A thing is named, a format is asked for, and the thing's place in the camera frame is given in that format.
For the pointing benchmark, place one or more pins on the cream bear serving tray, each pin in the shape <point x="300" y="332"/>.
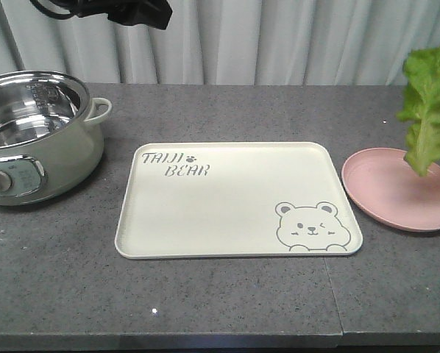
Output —
<point x="235" y="200"/>

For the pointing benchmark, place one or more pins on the green lettuce leaf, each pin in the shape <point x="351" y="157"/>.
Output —
<point x="421" y="108"/>

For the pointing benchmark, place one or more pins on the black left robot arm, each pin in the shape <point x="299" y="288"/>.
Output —
<point x="155" y="14"/>

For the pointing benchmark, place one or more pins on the white pleated curtain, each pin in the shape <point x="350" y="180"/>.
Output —
<point x="228" y="43"/>

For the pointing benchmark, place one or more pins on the pale green electric pot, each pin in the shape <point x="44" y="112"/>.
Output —
<point x="50" y="135"/>

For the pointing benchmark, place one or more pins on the pink round plate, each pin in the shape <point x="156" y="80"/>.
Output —
<point x="385" y="187"/>

